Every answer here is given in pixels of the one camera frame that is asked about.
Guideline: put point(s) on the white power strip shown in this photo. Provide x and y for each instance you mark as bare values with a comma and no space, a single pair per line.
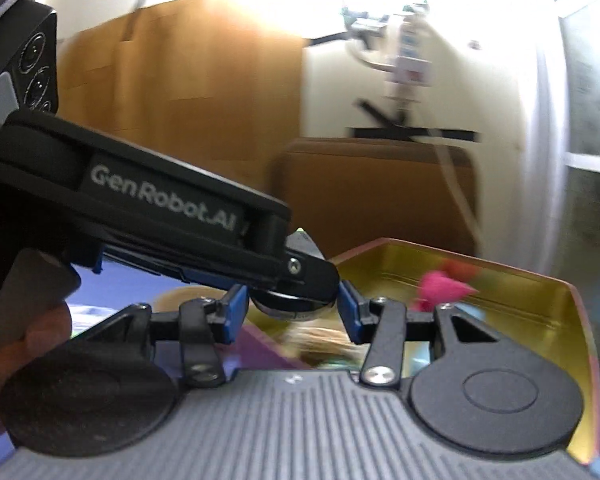
405,45

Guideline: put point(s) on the pink fluffy scrunchie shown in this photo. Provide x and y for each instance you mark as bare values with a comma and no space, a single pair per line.
440,287

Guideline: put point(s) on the pink tin box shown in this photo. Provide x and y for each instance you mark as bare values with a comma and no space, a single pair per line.
530,310

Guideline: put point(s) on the person's left hand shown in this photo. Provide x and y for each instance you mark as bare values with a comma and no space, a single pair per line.
45,340

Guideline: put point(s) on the black tape strip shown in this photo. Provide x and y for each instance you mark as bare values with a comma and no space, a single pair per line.
410,132

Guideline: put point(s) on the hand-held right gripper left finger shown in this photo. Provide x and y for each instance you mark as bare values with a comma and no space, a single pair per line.
235,310

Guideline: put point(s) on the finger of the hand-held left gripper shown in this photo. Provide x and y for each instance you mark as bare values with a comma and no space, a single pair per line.
307,272

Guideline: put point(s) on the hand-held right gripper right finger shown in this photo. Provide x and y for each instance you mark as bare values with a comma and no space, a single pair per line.
349,310

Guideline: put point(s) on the brown chair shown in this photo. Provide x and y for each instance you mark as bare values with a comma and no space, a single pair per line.
360,185

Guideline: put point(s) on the wooden board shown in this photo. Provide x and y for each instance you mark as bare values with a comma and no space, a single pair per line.
180,85

